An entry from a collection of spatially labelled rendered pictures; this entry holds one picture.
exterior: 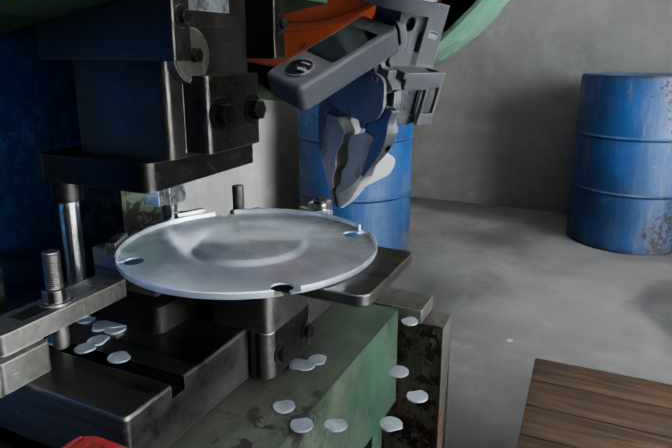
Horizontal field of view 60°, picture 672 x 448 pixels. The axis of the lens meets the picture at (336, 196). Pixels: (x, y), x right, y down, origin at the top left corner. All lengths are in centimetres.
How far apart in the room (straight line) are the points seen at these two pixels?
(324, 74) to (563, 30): 341
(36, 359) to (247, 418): 21
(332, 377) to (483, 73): 335
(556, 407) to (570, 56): 286
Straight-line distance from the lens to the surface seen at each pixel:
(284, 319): 67
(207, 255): 64
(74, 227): 73
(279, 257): 63
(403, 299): 88
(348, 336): 77
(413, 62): 56
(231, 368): 65
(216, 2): 68
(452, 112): 397
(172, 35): 57
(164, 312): 66
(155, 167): 62
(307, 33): 98
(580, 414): 123
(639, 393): 134
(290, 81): 48
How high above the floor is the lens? 100
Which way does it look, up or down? 14 degrees down
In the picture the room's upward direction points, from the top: straight up
